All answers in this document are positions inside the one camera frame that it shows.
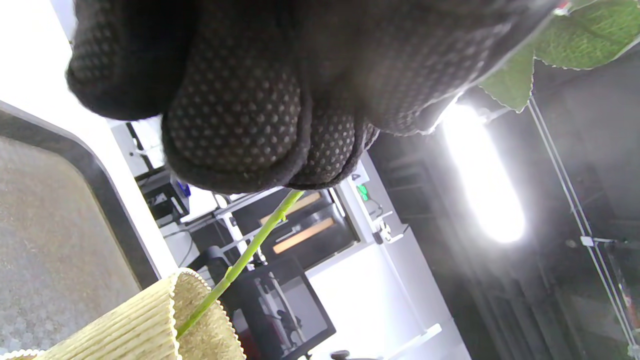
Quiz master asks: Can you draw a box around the person's left hand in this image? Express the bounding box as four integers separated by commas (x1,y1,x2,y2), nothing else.
66,0,557,195

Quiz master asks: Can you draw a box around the monitor on black stand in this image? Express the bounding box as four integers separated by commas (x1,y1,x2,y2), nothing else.
125,122,192,227

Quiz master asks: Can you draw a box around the red artificial rose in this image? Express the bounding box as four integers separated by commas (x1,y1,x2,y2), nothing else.
175,0,640,342

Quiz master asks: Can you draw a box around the long ceiling light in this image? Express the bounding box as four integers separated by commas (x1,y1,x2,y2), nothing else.
440,102,527,245

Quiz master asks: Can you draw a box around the yellow ribbed flower pot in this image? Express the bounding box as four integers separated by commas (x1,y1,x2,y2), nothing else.
0,267,247,360

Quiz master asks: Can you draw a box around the black double door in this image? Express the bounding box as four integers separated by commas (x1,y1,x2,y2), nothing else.
232,189,361,271

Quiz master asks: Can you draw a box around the dark brown plastic tray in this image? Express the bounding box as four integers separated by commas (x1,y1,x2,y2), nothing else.
0,100,164,352

